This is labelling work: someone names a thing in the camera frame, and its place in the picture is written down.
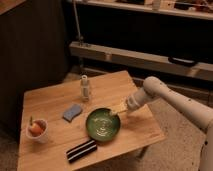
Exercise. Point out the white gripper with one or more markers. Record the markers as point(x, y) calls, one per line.
point(133, 102)

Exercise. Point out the green ceramic bowl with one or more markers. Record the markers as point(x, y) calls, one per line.
point(101, 126)

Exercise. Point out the black white striped cloth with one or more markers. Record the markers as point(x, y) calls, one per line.
point(81, 150)

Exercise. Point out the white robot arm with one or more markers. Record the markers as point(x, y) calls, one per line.
point(199, 114)

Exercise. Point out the blue sponge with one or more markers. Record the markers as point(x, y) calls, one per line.
point(72, 112)

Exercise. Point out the wooden table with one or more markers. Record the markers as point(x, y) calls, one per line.
point(137, 130)

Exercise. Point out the metal pole stand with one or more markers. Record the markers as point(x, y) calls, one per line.
point(79, 36)

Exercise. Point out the white cup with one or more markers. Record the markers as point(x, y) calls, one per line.
point(43, 138)

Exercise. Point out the long grey case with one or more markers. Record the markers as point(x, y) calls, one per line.
point(141, 60)

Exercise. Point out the wooden shelf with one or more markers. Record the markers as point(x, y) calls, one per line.
point(154, 7)

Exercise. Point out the black case handle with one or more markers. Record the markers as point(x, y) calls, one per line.
point(181, 62)

